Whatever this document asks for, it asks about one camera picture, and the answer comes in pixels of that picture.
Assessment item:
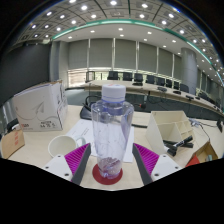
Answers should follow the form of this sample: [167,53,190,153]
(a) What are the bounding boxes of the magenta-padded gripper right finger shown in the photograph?
[131,142,183,186]

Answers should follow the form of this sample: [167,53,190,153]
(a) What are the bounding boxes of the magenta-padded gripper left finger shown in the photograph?
[40,142,92,186]

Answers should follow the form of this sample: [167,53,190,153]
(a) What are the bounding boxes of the clear plastic water bottle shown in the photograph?
[90,83,135,180]

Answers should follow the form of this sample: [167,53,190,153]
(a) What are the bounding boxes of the white cup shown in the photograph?
[47,134,88,158]

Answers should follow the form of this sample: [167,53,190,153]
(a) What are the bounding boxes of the white paper sheet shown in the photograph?
[66,118,135,164]

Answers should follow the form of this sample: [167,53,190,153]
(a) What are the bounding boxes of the flat round red coaster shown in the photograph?
[91,163,124,186]

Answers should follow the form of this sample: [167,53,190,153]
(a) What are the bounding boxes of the white desk organizer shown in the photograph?
[145,110,194,156]

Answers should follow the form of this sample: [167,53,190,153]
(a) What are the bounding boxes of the black marker pen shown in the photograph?
[163,134,194,157]

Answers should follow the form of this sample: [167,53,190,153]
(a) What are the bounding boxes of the open cardboard box red-edged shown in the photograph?
[185,141,219,168]

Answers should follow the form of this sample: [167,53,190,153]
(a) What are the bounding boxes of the white cardboard paper box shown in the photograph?
[12,79,69,133]

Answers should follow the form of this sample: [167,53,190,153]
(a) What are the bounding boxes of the black power adapter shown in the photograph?
[5,118,20,133]

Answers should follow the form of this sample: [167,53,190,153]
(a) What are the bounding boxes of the black office chairs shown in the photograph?
[85,70,214,101]

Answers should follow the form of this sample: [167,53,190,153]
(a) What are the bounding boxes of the ceiling lights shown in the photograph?
[23,0,222,73]

